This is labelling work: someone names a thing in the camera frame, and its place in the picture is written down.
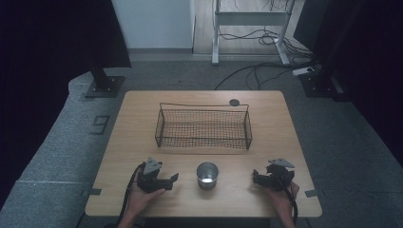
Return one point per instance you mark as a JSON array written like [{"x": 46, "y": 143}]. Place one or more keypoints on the white desk frame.
[{"x": 250, "y": 19}]

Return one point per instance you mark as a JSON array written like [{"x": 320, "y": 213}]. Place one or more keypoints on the person's right hand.
[{"x": 283, "y": 201}]

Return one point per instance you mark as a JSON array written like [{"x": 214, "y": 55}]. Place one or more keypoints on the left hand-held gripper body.
[{"x": 149, "y": 181}]

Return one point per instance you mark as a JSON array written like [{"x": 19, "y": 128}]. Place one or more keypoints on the metal cup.
[{"x": 207, "y": 177}]

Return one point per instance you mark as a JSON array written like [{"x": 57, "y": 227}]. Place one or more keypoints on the grey tape piece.
[
  {"x": 92, "y": 192},
  {"x": 311, "y": 193}
]

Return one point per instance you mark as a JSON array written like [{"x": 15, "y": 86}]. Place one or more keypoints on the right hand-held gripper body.
[{"x": 280, "y": 177}]

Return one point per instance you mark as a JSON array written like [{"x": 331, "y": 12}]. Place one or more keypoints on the person's left hand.
[{"x": 139, "y": 199}]

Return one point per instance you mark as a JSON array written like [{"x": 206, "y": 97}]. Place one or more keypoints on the black stand with base plate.
[{"x": 104, "y": 85}]

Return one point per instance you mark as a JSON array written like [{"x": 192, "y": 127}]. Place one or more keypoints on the black curtain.
[
  {"x": 364, "y": 63},
  {"x": 53, "y": 47}
]

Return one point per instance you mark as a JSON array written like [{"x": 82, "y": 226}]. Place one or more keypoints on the black round cap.
[{"x": 234, "y": 102}]

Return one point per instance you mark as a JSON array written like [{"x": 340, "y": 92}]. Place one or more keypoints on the white power strip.
[{"x": 303, "y": 71}]

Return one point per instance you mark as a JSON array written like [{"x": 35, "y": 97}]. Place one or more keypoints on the black stand with square base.
[{"x": 320, "y": 84}]

